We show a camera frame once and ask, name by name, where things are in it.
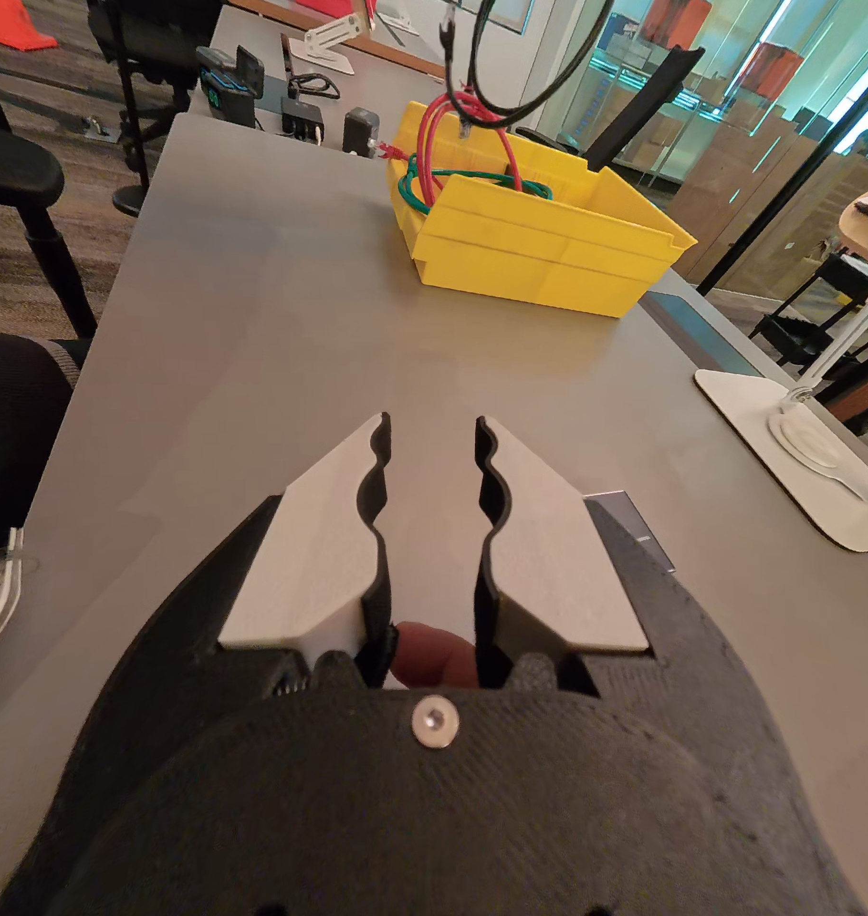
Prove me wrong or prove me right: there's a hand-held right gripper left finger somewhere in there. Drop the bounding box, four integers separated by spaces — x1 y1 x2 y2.
219 412 393 682

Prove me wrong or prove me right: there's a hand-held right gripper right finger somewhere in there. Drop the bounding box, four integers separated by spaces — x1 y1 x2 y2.
474 415 651 686

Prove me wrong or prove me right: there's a yellow plastic bin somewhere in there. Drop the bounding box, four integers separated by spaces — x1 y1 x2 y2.
386 100 698 319

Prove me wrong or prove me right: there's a green ethernet cable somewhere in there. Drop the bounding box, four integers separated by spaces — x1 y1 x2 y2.
398 152 554 216

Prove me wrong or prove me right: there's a red ethernet cable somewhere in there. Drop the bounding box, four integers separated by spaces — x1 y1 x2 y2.
378 89 525 208

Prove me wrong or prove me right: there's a black ethernet cable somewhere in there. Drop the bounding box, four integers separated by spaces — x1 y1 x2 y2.
437 0 616 140

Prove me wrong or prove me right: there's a white stand with wooden board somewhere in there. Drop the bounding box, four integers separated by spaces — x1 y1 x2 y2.
693 182 868 553

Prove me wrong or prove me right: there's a black office chair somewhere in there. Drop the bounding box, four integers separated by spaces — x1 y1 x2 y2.
0 50 100 558
86 0 223 217

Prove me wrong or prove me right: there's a small black box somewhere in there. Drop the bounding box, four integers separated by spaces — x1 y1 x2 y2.
342 107 382 156

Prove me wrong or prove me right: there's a black power adapter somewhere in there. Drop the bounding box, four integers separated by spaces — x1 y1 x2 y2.
281 72 342 142

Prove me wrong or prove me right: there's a black power station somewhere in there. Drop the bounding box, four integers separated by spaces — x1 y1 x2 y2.
195 45 266 117

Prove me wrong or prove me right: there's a white stand on table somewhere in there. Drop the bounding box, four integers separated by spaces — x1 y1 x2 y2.
288 14 374 74

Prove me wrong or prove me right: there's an orange cone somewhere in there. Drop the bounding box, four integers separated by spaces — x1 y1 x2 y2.
0 0 60 52

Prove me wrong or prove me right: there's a black wire cart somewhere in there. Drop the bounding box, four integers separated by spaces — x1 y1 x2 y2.
749 250 868 367

